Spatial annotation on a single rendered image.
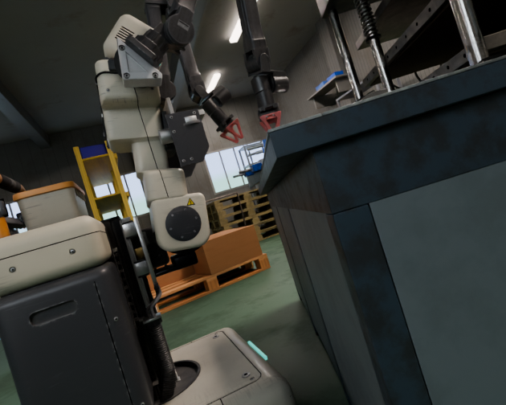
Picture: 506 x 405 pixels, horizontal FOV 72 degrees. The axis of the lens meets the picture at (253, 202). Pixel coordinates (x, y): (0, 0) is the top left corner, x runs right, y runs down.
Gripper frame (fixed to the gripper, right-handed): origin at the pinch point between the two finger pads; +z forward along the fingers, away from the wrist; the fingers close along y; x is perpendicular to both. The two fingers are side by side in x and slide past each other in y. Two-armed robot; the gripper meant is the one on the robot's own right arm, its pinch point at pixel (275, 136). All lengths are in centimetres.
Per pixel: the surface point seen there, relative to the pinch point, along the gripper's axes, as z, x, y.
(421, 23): -36, -79, 37
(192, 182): -74, 142, 744
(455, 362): 47, -7, -69
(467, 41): -14, -72, 4
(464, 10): -24, -73, 3
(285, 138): 13, 7, -71
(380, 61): -37, -76, 78
